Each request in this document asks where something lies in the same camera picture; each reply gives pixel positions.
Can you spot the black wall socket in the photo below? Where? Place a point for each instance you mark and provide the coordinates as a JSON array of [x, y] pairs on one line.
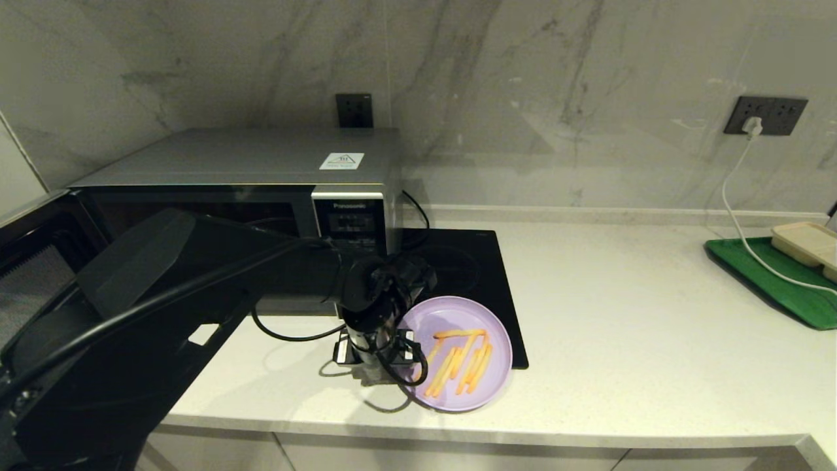
[[737, 110], [787, 117], [354, 111]]

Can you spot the black induction cooktop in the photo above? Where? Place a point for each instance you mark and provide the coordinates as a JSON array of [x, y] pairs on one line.
[[484, 275]]

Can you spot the white triangle warning sticker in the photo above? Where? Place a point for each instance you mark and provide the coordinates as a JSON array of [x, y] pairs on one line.
[[341, 161]]

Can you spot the green plastic tray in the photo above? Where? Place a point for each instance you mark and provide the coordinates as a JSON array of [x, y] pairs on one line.
[[798, 301]]

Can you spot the beige food container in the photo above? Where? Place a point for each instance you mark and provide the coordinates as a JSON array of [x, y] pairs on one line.
[[805, 242]]

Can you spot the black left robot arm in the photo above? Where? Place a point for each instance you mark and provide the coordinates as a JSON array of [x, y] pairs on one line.
[[163, 294]]

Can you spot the grey cabinet door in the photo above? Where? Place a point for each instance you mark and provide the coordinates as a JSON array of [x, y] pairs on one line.
[[706, 460], [451, 454]]

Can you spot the purple round plate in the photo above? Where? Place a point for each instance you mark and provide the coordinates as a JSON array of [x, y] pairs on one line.
[[451, 314]]

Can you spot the silver Panasonic microwave oven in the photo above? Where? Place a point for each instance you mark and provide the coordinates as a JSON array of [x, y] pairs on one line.
[[229, 157]]

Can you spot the yellow french fry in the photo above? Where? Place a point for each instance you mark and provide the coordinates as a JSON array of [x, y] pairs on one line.
[[461, 333], [442, 373], [476, 369], [452, 366], [433, 353], [465, 369], [485, 360]]

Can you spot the white power plug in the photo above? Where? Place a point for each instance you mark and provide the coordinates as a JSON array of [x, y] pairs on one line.
[[752, 126]]

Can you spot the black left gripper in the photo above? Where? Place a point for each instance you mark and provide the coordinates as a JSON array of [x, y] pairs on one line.
[[369, 337]]

